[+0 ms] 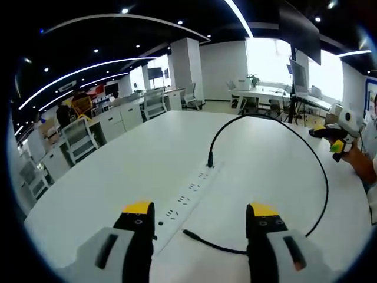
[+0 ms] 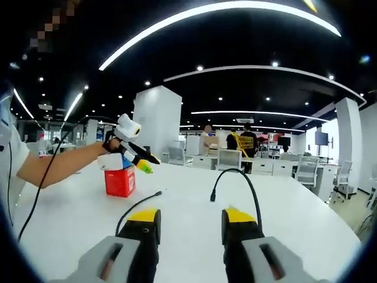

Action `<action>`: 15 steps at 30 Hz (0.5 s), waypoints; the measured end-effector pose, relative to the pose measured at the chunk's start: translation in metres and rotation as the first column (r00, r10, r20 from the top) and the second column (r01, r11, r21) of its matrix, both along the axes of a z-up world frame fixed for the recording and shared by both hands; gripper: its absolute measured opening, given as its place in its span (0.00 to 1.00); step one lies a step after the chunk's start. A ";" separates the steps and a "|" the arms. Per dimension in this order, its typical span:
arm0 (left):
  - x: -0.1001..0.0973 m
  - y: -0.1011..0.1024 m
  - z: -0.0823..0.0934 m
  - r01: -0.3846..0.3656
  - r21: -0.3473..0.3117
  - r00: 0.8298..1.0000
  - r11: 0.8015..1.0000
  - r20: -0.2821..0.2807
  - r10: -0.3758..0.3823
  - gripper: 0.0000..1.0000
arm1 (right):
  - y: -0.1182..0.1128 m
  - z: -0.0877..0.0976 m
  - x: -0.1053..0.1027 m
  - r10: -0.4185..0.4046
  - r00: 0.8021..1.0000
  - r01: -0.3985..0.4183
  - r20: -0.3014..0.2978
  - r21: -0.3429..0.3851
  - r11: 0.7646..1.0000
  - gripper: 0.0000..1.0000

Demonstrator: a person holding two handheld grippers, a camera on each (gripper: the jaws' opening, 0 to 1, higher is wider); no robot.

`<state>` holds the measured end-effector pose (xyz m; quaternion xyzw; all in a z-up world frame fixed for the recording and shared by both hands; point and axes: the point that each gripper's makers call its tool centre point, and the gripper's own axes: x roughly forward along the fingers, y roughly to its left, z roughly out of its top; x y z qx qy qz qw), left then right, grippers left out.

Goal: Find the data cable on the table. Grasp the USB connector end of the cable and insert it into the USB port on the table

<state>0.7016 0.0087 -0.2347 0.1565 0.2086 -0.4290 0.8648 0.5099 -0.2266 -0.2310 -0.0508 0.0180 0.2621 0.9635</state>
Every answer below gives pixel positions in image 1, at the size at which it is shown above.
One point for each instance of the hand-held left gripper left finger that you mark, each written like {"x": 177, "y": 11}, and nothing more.
{"x": 117, "y": 250}

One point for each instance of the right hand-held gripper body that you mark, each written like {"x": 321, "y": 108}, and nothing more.
{"x": 350, "y": 121}

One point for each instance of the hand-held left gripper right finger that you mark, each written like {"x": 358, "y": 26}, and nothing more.
{"x": 271, "y": 250}

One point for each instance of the white power strip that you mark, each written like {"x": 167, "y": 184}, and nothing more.
{"x": 188, "y": 203}

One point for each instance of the person's right hand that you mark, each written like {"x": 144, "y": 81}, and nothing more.
{"x": 350, "y": 154}

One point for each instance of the cardboard box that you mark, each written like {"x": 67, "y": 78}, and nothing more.
{"x": 330, "y": 118}

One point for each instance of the black tripod stand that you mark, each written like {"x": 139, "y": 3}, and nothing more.
{"x": 293, "y": 103}

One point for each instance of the monitor on tripod stand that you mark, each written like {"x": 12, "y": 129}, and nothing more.
{"x": 299, "y": 76}

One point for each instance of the white table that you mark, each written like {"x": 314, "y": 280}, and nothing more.
{"x": 117, "y": 171}

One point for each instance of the white office desk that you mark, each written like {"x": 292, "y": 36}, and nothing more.
{"x": 263, "y": 92}

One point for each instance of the green potted plant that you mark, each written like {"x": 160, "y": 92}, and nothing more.
{"x": 253, "y": 80}

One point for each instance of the white printer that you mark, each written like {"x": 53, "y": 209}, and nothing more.
{"x": 244, "y": 83}

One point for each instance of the large black hanging screen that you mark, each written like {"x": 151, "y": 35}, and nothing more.
{"x": 300, "y": 29}

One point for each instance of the white cabinet row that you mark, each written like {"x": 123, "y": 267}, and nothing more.
{"x": 117, "y": 119}

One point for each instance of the stacked cardboard boxes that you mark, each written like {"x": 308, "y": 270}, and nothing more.
{"x": 48, "y": 131}

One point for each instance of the yellow cart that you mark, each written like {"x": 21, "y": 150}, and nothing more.
{"x": 82, "y": 104}

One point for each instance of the black desk monitor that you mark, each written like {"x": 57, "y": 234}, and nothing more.
{"x": 111, "y": 88}

